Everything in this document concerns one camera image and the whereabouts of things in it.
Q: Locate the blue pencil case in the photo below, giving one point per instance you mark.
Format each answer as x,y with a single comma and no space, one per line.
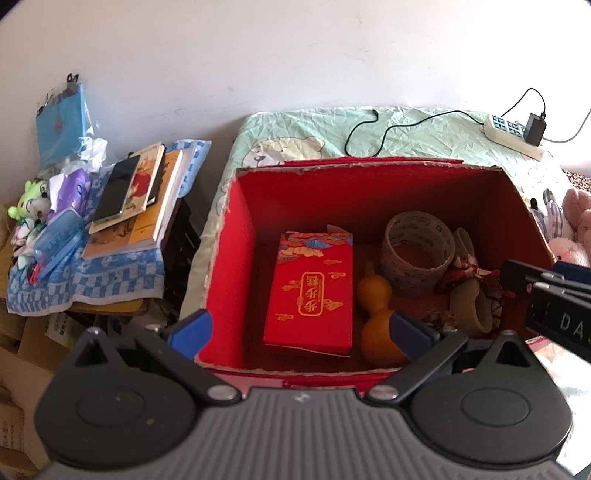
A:
60,236

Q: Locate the brown cardboard carton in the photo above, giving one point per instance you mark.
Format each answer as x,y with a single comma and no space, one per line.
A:
32,349

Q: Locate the stack of books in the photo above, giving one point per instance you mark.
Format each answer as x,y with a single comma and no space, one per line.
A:
137,222

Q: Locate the orange gourd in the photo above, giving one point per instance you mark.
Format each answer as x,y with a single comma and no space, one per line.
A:
374,294

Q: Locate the pink plush rabbit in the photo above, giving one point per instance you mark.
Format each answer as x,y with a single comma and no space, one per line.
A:
558,232

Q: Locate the black smartphone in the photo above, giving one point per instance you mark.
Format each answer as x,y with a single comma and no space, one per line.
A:
115,193

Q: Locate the black power adapter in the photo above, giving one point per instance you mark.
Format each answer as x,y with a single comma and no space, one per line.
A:
535,129

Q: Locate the light green bed sheet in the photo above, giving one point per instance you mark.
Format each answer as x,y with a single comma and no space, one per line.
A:
272,138

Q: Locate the blue paper bag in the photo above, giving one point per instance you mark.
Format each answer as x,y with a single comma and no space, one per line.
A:
63,124

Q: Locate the brown pine cone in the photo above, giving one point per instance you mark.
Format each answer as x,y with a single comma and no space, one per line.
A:
441,321

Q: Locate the large red cardboard box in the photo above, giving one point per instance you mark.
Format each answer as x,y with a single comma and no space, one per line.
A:
256,333

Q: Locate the green white plush toy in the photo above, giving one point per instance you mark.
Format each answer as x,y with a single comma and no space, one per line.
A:
33,206

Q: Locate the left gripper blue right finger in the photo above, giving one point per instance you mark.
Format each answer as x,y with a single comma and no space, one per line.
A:
411,336

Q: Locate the small red gift box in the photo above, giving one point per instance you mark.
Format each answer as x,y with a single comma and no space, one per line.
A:
311,298

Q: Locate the white power strip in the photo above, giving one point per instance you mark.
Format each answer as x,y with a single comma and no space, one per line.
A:
510,135

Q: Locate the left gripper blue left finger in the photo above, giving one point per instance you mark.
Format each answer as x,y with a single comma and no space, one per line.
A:
190,335

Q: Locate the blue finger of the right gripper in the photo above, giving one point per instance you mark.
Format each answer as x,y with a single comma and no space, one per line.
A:
572,272

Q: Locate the mauve plush toy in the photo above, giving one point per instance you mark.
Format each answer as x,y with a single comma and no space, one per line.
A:
577,209

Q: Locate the purple tissue pack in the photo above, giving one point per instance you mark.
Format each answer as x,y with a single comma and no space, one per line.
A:
69,191

